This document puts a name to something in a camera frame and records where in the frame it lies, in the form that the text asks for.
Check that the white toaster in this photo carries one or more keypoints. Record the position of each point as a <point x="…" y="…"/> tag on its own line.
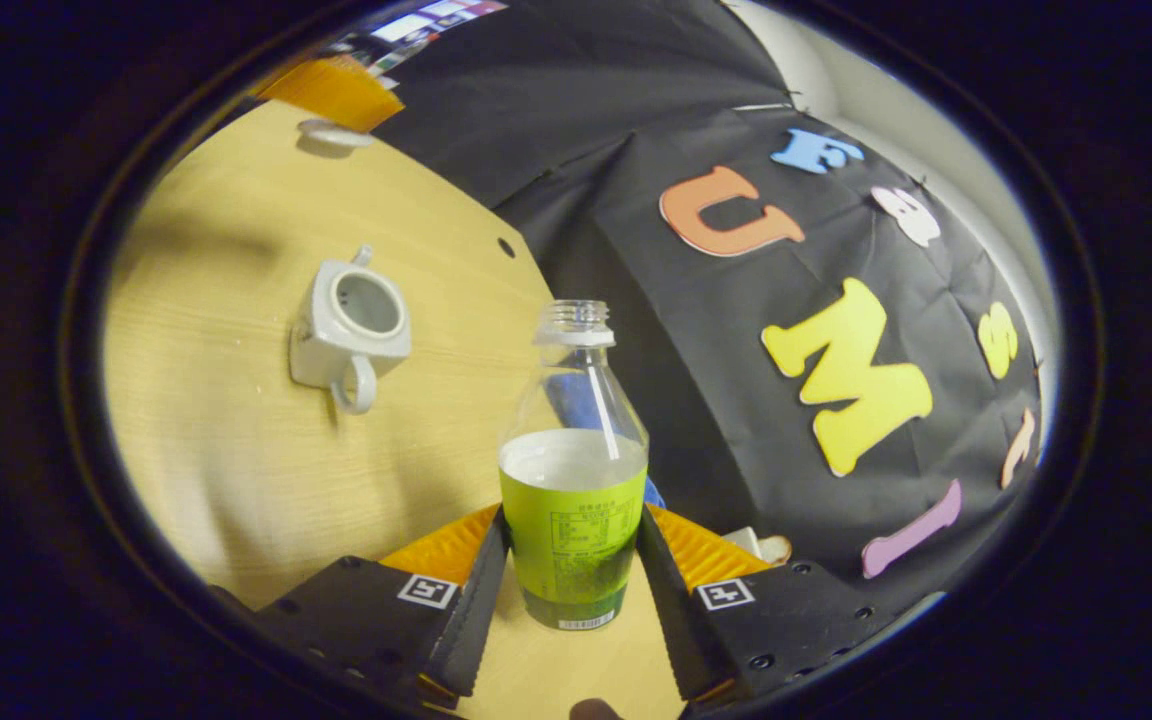
<point x="744" y="543"/>

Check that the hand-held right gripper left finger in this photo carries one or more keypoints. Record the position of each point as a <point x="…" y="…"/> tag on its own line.
<point x="466" y="620"/>

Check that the toasted bread slice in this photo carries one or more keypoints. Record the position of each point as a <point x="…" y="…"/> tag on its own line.
<point x="776" y="550"/>

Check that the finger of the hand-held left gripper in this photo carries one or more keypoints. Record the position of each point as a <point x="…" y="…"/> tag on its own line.
<point x="336" y="90"/>

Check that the blue towel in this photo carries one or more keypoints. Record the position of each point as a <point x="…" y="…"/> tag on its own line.
<point x="654" y="493"/>

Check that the green label water bottle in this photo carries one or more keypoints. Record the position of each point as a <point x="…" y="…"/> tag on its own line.
<point x="573" y="540"/>

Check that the white teacup lid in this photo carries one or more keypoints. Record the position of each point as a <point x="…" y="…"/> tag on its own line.
<point x="331" y="133"/>

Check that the colourful background items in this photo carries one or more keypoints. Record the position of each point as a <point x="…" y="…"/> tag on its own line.
<point x="416" y="25"/>

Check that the black backdrop cloth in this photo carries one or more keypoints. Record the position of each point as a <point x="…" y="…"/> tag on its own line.
<point x="716" y="330"/>

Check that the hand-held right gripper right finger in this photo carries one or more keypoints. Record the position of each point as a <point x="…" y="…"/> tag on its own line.
<point x="671" y="620"/>

